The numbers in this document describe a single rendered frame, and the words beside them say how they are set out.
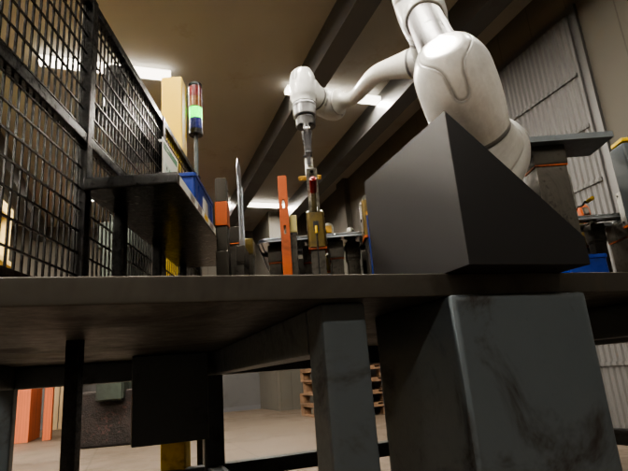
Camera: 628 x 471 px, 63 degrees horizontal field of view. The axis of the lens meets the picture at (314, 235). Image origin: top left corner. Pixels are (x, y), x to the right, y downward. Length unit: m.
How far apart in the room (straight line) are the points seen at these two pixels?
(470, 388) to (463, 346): 0.07
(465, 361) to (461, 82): 0.52
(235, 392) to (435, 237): 9.85
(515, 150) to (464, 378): 0.52
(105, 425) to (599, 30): 5.85
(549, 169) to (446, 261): 0.79
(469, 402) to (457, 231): 0.28
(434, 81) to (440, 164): 0.19
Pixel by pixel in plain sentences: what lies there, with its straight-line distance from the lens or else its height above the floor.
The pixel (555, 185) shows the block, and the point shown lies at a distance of 1.64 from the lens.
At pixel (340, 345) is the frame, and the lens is 0.85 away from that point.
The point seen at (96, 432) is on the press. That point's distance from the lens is 6.14.
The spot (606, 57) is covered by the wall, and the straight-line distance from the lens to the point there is 4.72.
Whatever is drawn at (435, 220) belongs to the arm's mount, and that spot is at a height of 0.80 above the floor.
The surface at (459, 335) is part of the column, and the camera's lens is 0.90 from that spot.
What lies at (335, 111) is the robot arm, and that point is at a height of 1.55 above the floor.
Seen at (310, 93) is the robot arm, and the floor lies 1.57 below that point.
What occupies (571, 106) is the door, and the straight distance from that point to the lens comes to 4.78.
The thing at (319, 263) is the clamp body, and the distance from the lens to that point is 1.59.
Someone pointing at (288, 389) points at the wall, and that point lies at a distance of 9.51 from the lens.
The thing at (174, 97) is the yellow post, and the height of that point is 1.88.
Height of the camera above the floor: 0.54
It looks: 15 degrees up
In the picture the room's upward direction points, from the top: 5 degrees counter-clockwise
